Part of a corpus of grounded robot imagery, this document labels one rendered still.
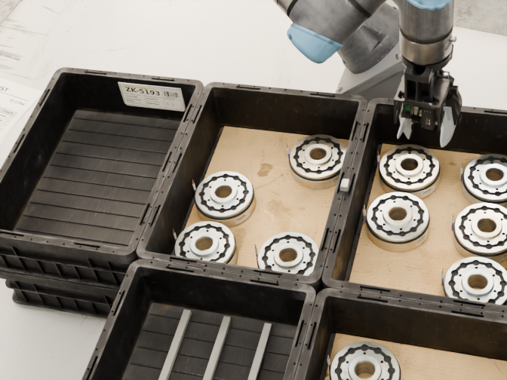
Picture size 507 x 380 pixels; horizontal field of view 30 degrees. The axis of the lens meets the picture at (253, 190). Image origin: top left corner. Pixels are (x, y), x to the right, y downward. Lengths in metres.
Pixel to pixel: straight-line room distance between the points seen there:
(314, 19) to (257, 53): 0.73
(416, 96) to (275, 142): 0.41
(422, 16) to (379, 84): 0.51
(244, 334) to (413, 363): 0.27
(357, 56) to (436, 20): 0.51
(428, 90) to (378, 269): 0.31
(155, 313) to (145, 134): 0.40
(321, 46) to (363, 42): 0.42
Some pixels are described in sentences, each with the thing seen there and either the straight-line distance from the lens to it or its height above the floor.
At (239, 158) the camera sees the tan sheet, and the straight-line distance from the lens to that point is 1.72.
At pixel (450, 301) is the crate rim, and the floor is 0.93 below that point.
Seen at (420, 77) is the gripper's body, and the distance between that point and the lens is 1.38.
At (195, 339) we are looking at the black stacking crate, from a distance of 1.51.
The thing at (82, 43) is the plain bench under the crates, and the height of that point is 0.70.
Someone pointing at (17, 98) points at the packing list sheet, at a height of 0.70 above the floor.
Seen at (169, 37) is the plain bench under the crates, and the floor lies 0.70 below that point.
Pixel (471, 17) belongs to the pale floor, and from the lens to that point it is 3.24.
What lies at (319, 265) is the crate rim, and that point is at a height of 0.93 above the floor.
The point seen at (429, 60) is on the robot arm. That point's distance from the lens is 1.38.
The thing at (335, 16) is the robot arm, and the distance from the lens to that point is 1.39.
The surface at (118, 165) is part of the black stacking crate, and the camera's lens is 1.77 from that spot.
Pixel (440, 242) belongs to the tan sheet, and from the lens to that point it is 1.58.
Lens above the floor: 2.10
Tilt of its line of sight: 50 degrees down
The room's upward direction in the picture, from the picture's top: 11 degrees counter-clockwise
